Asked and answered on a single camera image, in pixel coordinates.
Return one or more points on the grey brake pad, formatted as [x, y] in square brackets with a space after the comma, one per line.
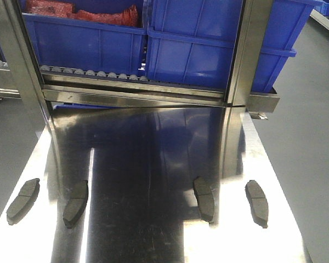
[204, 198]
[258, 203]
[76, 204]
[23, 202]

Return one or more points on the grey roller track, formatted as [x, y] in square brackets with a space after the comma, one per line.
[90, 73]

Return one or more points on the right blue plastic bin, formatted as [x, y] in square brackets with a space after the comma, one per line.
[192, 42]

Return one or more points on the blue plastic bin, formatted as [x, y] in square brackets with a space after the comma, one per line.
[192, 42]
[89, 45]

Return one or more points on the left blue plastic bin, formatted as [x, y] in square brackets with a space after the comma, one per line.
[89, 45]

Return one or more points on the red mesh bag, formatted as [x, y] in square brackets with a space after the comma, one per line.
[60, 9]

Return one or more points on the background steel shelf rack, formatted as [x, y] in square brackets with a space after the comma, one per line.
[321, 14]

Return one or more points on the stainless steel rack frame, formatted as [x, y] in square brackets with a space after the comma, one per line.
[23, 80]

